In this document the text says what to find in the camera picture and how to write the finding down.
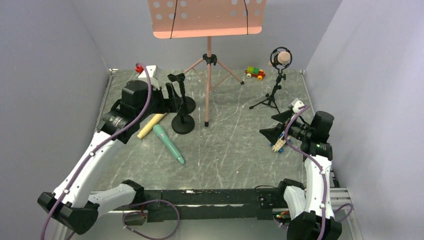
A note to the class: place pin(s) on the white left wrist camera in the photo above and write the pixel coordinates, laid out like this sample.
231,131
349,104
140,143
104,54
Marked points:
152,70

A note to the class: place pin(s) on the white blue toy block car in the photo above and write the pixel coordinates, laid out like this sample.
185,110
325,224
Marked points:
279,145

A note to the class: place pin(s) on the pink music stand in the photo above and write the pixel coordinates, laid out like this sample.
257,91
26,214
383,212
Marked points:
176,19

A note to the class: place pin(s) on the black tripod microphone stand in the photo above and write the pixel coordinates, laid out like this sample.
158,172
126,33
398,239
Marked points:
270,100

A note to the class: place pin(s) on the pink microphone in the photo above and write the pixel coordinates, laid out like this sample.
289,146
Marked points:
280,58

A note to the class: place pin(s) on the yellow microphone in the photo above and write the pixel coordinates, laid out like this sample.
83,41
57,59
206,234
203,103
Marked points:
149,126

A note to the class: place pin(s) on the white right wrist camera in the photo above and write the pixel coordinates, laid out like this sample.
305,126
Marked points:
296,105

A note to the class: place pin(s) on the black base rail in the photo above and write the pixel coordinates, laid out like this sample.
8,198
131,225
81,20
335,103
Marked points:
207,204

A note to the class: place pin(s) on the rear black round-base mic stand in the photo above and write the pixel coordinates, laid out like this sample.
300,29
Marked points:
188,101

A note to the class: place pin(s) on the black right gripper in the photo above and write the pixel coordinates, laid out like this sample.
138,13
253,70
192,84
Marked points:
285,125

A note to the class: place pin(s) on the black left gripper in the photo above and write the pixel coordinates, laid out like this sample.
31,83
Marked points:
170,98

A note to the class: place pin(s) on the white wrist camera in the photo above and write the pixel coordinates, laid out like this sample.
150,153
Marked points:
152,70
296,105

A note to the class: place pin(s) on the colourful toy block train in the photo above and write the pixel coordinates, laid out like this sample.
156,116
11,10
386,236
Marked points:
254,72

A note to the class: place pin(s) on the teal microphone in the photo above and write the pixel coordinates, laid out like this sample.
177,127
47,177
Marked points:
162,135

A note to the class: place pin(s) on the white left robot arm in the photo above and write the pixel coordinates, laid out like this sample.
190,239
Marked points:
72,203

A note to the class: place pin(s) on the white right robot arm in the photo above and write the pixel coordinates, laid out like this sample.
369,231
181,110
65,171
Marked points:
310,207

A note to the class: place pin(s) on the black round-base mic stand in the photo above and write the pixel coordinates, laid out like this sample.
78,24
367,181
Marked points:
183,123
188,101

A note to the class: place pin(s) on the front black round-base mic stand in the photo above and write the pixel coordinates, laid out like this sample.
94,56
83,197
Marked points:
183,123

